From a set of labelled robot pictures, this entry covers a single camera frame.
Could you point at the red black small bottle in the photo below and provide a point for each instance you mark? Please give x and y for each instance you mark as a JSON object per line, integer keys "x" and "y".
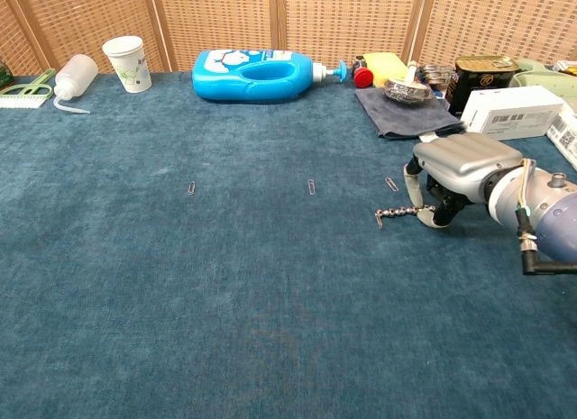
{"x": 363, "y": 78}

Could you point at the yellow sponge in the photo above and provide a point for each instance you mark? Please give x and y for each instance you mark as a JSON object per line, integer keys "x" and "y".
{"x": 383, "y": 67}

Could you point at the blue detergent pump bottle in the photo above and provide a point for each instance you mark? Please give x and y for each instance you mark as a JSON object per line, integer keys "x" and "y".
{"x": 216, "y": 85}

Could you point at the sage green plastic scoop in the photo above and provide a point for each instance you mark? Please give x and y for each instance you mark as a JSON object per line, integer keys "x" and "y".
{"x": 541, "y": 76}

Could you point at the green white hand brush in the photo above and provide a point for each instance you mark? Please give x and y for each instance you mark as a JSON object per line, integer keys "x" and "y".
{"x": 22, "y": 99}

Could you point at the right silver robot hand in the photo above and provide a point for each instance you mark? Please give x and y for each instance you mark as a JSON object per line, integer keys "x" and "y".
{"x": 464, "y": 160}

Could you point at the binder clips pack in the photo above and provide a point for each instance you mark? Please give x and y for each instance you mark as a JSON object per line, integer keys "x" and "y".
{"x": 435, "y": 74}

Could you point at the gold black meat tin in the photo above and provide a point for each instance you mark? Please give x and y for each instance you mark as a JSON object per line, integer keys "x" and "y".
{"x": 478, "y": 81}

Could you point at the white cardboard box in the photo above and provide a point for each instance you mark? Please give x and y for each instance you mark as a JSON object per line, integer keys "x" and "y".
{"x": 509, "y": 117}

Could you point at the gold snack packet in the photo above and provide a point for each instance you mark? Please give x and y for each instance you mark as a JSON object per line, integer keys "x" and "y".
{"x": 569, "y": 68}

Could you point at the grey microfibre cloth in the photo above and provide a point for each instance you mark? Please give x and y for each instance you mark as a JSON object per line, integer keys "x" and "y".
{"x": 405, "y": 117}

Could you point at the white paper cup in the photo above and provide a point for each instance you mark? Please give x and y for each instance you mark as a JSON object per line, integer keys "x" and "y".
{"x": 130, "y": 67}

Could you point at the white squeeze wash bottle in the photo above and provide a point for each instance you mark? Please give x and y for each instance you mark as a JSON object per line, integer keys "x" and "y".
{"x": 76, "y": 76}

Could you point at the long pastel tissue pack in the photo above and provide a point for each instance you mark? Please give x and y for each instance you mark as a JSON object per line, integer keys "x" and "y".
{"x": 565, "y": 137}

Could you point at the wicker folding screen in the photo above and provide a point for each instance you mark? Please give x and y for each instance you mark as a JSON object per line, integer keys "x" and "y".
{"x": 225, "y": 22}

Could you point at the blue table carpet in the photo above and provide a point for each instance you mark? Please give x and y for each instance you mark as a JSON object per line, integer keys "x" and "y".
{"x": 270, "y": 302}

